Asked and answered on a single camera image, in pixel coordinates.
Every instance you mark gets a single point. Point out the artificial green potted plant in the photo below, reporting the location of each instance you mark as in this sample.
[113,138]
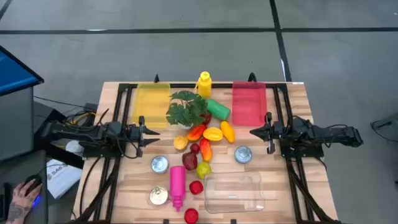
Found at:
[186,112]

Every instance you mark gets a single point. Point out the black metal table frame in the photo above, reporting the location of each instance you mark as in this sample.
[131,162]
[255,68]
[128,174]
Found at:
[183,85]

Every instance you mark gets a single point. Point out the yellow plastic bottle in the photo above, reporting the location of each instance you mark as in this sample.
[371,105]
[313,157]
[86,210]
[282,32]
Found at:
[204,87]

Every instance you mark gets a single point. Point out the shiny red toy fruit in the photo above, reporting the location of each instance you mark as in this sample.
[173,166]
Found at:
[207,119]

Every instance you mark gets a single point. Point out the white paper booklet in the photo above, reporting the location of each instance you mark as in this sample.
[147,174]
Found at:
[62,180]

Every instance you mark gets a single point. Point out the grey cabinet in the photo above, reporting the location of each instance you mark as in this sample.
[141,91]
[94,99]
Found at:
[15,124]

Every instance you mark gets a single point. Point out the dark red toy pear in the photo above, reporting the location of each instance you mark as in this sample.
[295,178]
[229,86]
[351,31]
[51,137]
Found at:
[189,161]

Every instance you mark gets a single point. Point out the clear plastic tray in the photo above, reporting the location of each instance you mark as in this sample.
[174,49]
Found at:
[233,193]

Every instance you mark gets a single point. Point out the black computer mouse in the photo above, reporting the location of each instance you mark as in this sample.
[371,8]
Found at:
[34,179]

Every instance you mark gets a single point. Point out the black power adapter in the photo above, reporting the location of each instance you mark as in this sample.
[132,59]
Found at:
[90,107]

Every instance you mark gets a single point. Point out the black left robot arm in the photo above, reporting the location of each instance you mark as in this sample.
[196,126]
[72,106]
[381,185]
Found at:
[77,132]

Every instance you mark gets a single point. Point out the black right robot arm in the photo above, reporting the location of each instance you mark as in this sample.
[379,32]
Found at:
[326,133]

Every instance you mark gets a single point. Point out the silver tin can blue label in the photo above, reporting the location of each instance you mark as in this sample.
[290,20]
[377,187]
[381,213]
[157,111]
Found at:
[243,154]

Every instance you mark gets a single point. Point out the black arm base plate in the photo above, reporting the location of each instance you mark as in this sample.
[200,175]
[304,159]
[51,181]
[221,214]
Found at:
[311,153]
[93,153]

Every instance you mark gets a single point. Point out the gold pull-tab tin can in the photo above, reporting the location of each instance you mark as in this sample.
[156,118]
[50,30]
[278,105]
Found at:
[159,196]

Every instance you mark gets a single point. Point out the small red apple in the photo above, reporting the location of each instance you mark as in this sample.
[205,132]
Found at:
[196,187]

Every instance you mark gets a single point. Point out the green plastic bottle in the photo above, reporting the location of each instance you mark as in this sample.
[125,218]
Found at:
[217,109]

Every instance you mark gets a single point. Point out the dark grey side desk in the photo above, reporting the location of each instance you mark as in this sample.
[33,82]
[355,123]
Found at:
[18,168]

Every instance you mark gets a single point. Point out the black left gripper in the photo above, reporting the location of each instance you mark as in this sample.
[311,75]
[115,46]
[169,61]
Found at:
[133,133]

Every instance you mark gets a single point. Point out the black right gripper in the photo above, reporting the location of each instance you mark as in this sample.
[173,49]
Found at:
[278,130]

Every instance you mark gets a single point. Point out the red orange toy pepper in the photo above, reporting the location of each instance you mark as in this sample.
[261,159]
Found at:
[196,133]

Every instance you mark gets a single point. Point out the red translucent plastic tray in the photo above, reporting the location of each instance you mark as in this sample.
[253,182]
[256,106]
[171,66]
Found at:
[248,102]

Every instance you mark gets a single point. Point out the red toy tomato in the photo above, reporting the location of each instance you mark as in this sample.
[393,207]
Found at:
[191,216]

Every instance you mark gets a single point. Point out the black table clamp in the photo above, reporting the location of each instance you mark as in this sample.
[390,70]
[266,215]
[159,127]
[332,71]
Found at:
[156,78]
[252,77]

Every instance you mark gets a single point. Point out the white cup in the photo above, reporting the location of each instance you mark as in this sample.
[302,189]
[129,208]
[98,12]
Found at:
[73,146]

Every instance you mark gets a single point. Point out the yellow translucent plastic tray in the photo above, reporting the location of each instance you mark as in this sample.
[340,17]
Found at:
[152,102]

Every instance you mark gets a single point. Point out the green toy apple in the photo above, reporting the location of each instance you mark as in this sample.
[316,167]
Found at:
[203,170]

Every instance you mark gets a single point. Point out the yellow toy starfruit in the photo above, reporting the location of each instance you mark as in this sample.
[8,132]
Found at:
[213,134]

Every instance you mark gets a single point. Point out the pink plastic bottle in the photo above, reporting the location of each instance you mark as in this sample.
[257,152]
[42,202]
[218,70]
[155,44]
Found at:
[177,180]

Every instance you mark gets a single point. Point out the red orange toy fruit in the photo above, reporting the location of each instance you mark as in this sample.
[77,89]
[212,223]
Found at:
[206,150]

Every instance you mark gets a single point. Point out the yellow toy lemon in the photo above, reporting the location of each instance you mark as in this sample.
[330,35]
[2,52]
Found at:
[181,142]

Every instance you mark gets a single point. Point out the orange toy mango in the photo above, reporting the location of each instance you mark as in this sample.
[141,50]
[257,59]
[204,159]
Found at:
[227,132]

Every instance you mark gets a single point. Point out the computer monitor blue screen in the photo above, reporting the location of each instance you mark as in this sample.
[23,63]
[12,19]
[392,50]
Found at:
[15,74]

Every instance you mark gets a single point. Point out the person's hand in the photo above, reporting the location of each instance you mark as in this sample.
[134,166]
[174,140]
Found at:
[21,202]

